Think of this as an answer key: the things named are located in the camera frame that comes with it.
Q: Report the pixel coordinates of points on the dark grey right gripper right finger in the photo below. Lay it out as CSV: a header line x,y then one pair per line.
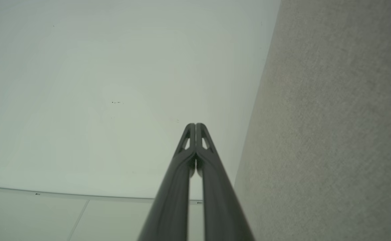
x,y
218,204

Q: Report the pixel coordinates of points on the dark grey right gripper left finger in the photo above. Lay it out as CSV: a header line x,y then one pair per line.
x,y
172,201

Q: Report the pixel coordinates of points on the white baseboard strip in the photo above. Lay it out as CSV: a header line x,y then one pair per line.
x,y
81,196

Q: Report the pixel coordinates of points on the grey fabric sofa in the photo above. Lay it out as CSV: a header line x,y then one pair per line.
x,y
332,127

